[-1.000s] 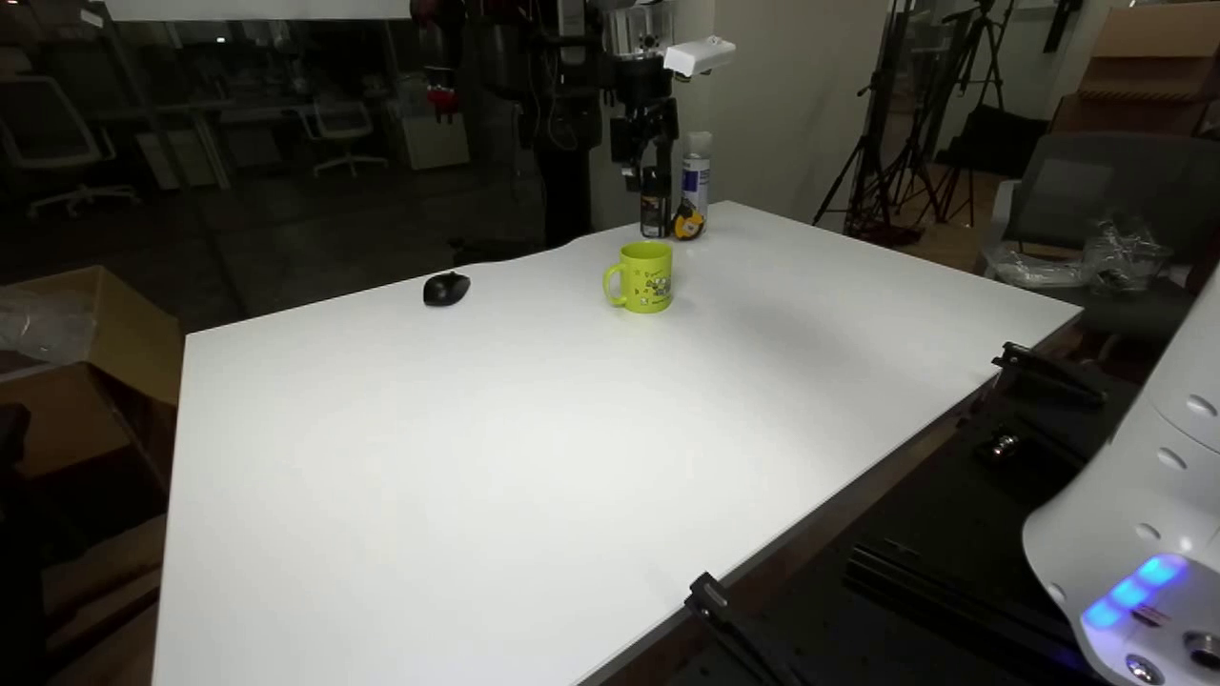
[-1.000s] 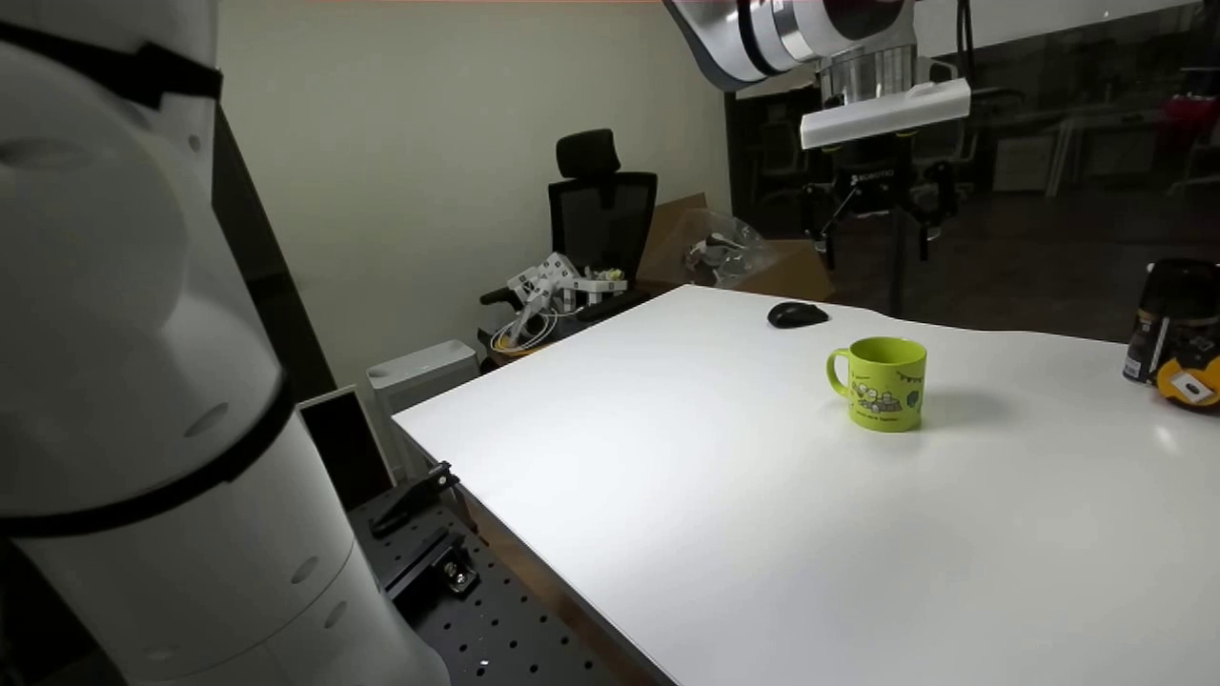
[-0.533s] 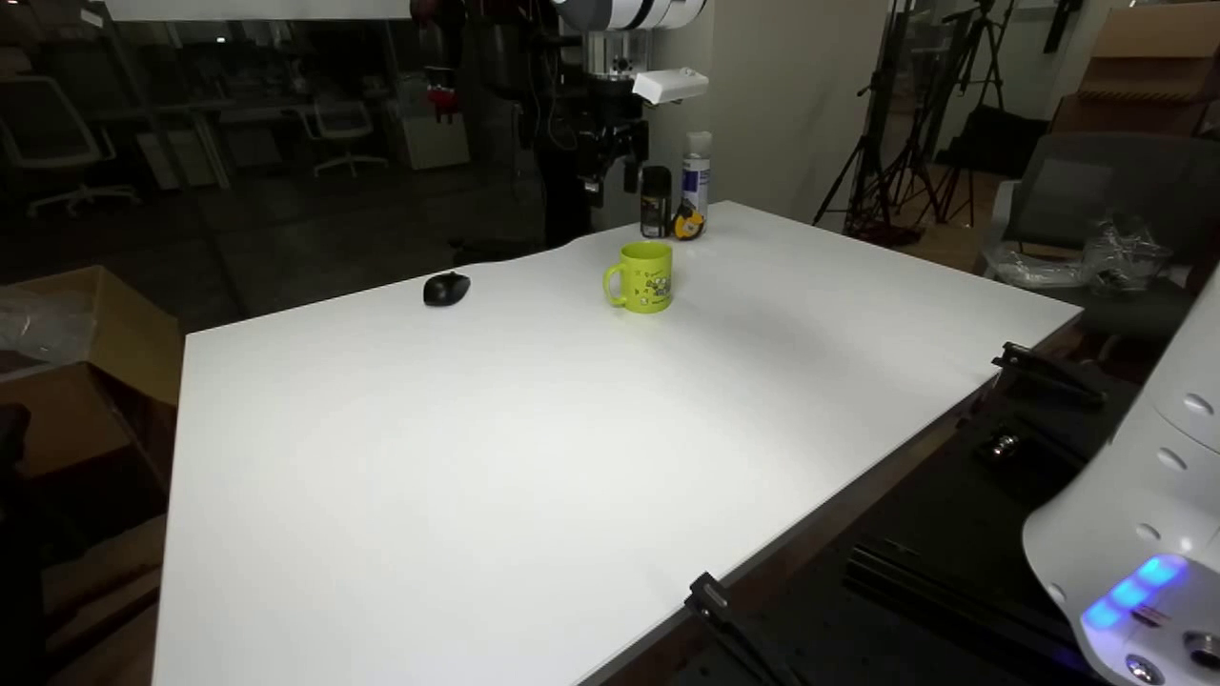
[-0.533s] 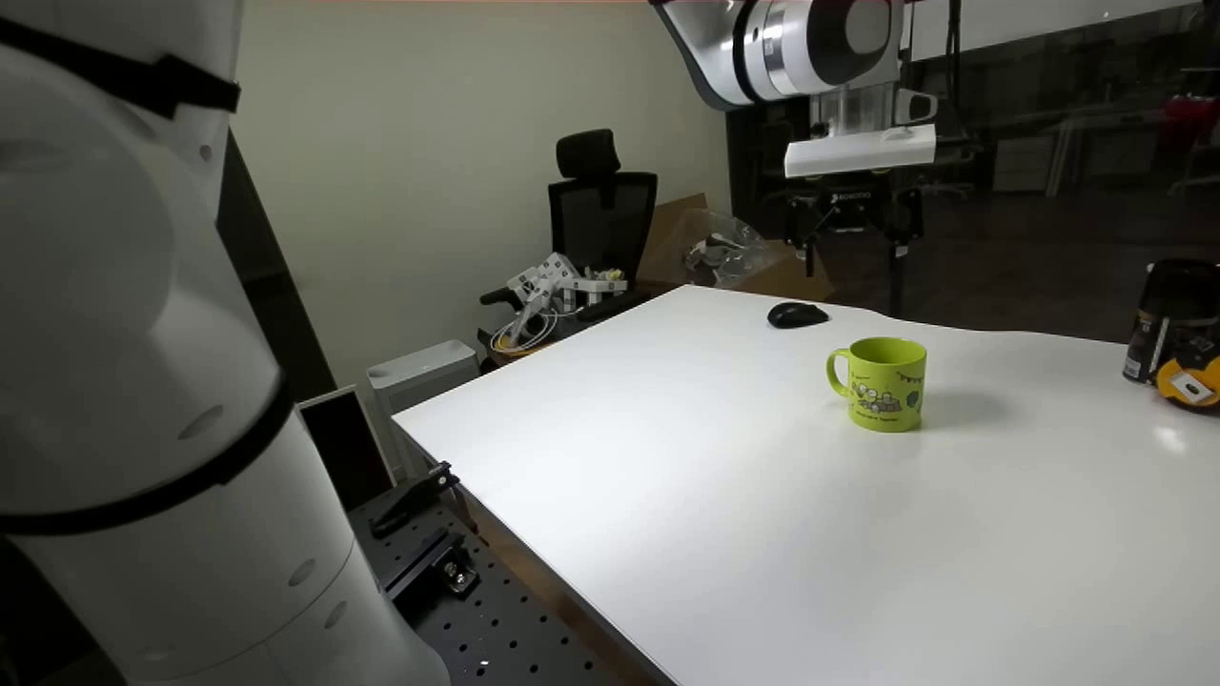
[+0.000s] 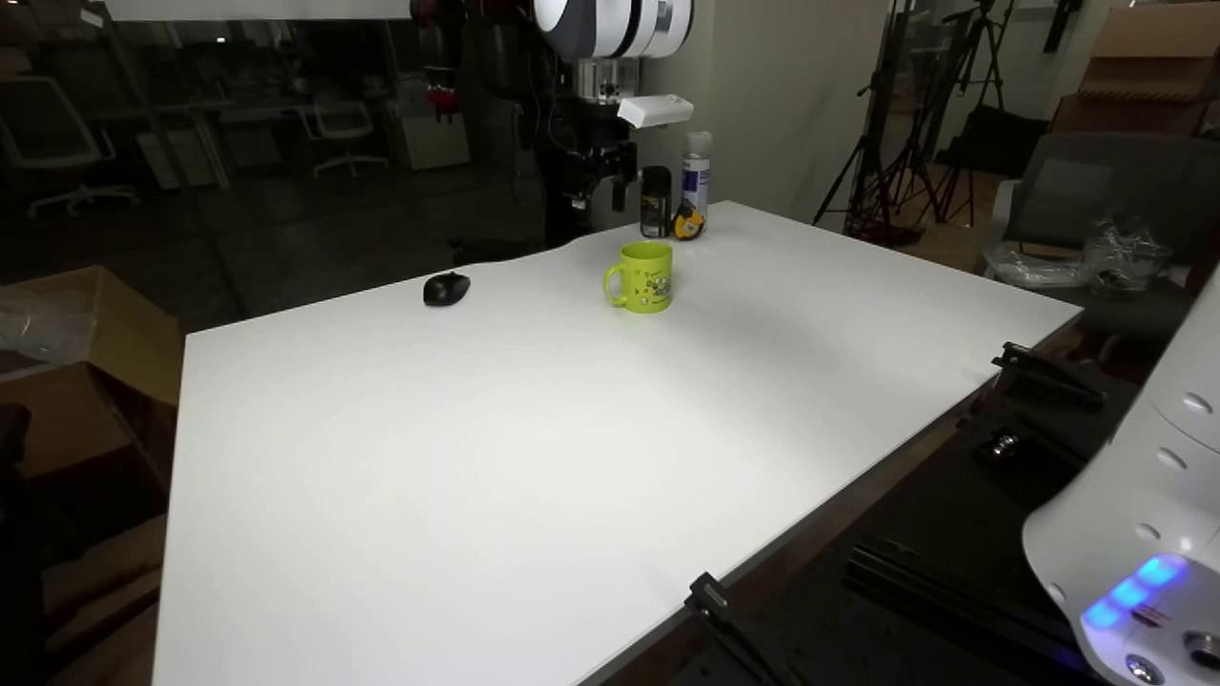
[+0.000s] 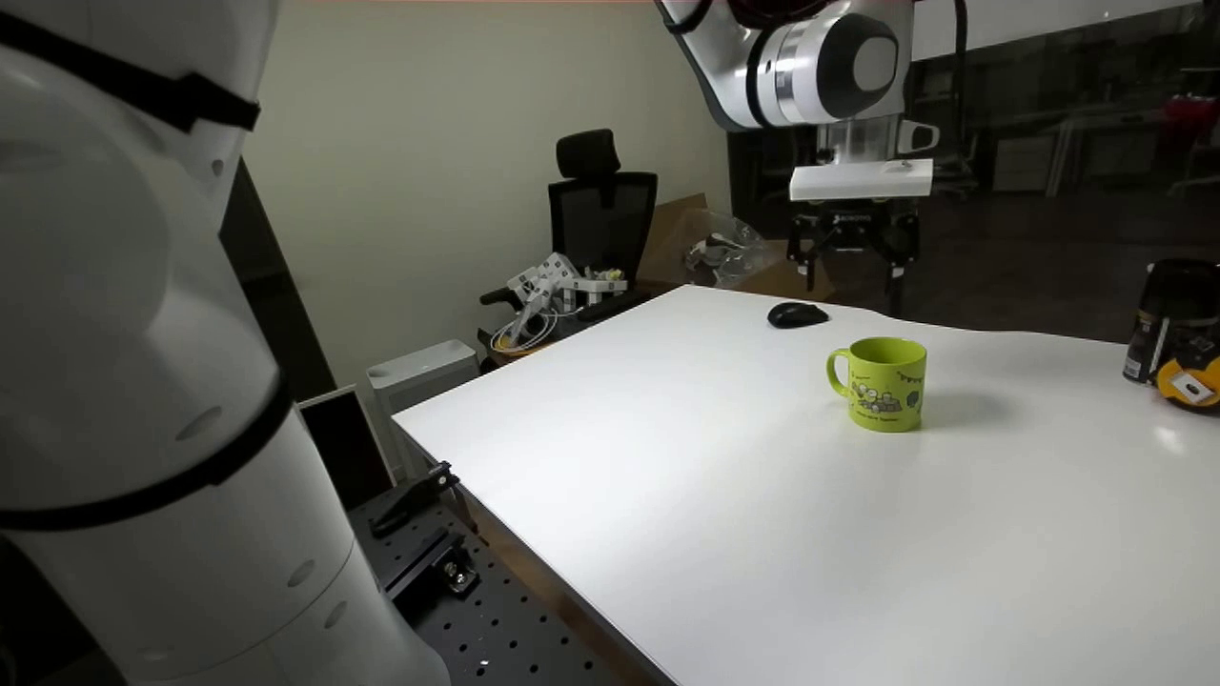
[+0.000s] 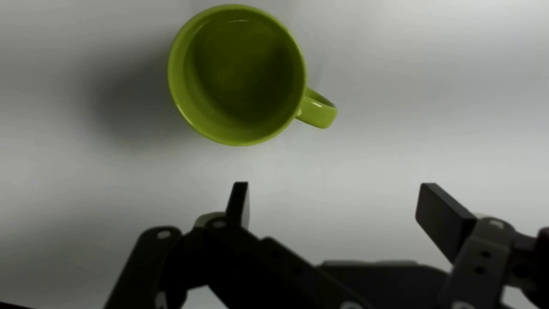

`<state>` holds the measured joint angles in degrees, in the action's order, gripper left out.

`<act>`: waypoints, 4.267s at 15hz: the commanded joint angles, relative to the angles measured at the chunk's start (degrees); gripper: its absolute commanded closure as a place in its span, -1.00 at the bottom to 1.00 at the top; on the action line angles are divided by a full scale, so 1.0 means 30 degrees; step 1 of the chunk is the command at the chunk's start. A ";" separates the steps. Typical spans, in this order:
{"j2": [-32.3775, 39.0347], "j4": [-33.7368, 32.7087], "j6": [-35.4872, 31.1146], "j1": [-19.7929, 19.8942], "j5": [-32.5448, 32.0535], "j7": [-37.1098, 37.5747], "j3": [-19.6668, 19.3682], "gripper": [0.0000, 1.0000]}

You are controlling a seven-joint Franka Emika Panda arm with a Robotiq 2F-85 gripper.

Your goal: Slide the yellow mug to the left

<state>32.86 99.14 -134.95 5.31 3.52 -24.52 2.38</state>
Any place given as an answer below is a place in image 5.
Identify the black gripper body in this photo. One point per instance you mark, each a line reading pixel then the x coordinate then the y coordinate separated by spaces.
pixel 602 155

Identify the yellow-green printed mug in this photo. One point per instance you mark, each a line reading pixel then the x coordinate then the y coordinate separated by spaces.
pixel 642 278

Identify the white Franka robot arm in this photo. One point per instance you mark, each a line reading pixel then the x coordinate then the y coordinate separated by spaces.
pixel 1146 508

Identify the black spray can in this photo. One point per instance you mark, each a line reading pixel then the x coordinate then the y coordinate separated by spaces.
pixel 655 198

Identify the yellow and black small object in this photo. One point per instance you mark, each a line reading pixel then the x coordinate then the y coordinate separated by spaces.
pixel 688 226

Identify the white bottle with blue label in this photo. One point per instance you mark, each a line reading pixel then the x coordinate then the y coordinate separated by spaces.
pixel 696 173

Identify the black computer mouse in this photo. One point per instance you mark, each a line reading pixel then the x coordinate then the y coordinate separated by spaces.
pixel 448 286

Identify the red object behind glass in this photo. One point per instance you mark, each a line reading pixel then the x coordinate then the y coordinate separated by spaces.
pixel 444 98

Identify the white office chair behind glass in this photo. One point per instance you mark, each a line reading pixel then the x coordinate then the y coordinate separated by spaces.
pixel 345 133
pixel 60 140

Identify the black tripod stand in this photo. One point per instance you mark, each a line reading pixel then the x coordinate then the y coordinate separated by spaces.
pixel 991 50
pixel 880 128

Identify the black table clamp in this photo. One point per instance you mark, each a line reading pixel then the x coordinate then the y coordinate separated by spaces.
pixel 717 611
pixel 1052 375

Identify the grey armchair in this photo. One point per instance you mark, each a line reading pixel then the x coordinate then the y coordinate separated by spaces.
pixel 1080 175

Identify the open cardboard box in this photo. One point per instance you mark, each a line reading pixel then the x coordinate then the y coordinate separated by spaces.
pixel 126 334

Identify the crumpled clear plastic bag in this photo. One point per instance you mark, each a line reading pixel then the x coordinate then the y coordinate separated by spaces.
pixel 1120 254

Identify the black aluminium extrusion bars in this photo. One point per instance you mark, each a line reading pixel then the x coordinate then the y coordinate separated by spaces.
pixel 949 592

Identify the stacked cardboard boxes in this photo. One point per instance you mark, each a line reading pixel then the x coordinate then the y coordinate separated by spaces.
pixel 1146 76

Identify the clear plastic bag in box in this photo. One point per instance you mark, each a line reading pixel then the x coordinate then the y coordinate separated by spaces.
pixel 45 334

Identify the flat cardboard sheet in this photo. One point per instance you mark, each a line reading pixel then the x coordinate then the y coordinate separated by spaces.
pixel 107 596

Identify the white board on glass wall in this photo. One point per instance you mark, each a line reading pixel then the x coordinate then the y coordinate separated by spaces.
pixel 255 8

